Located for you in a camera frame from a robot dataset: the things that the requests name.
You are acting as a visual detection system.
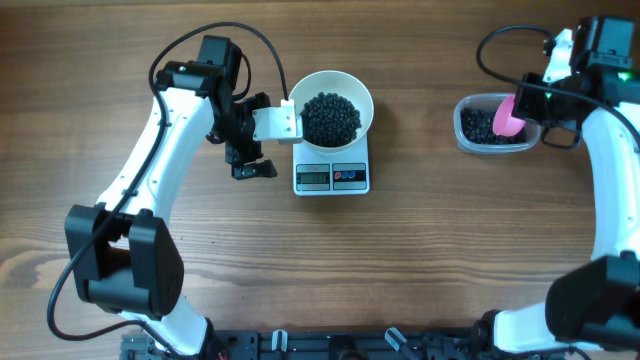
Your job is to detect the pink scoop blue handle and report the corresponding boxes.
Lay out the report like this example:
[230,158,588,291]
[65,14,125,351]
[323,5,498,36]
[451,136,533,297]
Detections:
[492,94,526,137]

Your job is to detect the white bowl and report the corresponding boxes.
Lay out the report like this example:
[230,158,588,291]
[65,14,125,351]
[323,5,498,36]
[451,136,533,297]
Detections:
[289,70,374,151]

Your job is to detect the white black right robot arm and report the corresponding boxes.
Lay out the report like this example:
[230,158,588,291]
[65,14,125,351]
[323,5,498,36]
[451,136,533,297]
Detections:
[480,15,639,357]

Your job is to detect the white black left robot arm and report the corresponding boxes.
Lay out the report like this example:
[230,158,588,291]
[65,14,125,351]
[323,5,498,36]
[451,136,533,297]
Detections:
[63,60,301,359]

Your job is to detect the black beans in bowl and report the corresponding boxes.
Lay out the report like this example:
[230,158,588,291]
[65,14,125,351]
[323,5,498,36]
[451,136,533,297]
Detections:
[301,92,362,148]

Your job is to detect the white digital kitchen scale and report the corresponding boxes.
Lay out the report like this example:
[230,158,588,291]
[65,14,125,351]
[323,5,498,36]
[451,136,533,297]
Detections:
[293,136,370,196]

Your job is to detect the clear container of black beans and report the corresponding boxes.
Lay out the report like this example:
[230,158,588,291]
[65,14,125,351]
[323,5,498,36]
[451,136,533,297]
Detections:
[453,93,541,155]

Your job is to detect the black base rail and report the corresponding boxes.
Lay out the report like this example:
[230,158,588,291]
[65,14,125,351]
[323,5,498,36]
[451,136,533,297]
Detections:
[119,327,566,360]

